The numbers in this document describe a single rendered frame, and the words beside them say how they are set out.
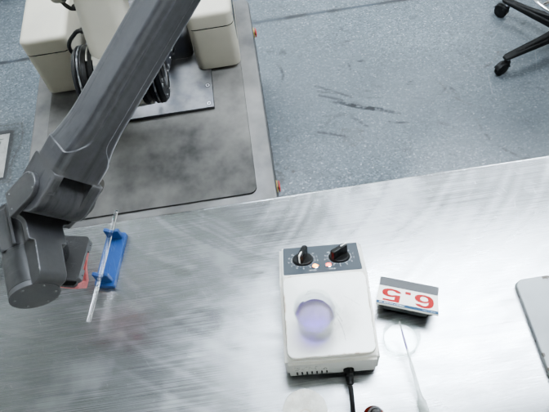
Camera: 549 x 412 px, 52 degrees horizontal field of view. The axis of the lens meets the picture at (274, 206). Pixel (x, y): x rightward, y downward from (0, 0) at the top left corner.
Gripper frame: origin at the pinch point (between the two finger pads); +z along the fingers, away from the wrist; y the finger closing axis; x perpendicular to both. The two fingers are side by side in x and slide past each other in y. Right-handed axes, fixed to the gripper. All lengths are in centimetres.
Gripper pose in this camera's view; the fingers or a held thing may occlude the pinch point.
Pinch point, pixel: (73, 281)
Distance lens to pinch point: 91.3
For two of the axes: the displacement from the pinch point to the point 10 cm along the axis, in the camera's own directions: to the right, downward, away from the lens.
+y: 9.9, 0.4, -1.0
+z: 0.7, 5.0, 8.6
